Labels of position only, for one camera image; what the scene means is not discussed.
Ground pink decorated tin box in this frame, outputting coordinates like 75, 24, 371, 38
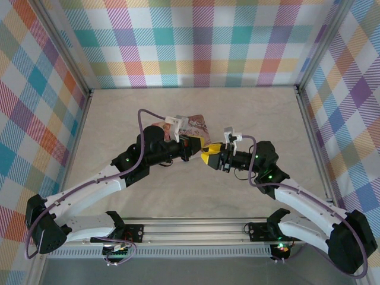
151, 113, 213, 144

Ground right controller board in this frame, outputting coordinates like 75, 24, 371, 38
270, 242, 291, 261

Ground controller board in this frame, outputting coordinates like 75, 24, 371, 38
270, 242, 291, 261
102, 242, 132, 259

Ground left controller board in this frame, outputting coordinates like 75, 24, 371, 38
102, 242, 132, 259

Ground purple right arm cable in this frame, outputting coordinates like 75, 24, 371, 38
242, 135, 369, 280

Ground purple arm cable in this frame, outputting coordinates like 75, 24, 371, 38
25, 109, 169, 267
242, 135, 369, 280

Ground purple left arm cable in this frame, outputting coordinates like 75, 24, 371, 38
25, 109, 169, 267

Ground aluminium table side rail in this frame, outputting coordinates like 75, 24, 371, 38
295, 85, 340, 208
52, 88, 94, 205

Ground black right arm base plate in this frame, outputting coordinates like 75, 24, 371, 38
247, 221, 302, 242

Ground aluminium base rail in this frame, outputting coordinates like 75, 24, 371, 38
64, 217, 308, 246

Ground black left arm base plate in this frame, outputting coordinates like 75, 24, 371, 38
90, 223, 145, 243

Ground grey slotted cable duct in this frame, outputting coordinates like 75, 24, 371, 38
46, 245, 273, 259

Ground aluminium frame post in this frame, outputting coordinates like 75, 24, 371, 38
295, 0, 354, 91
34, 0, 94, 96

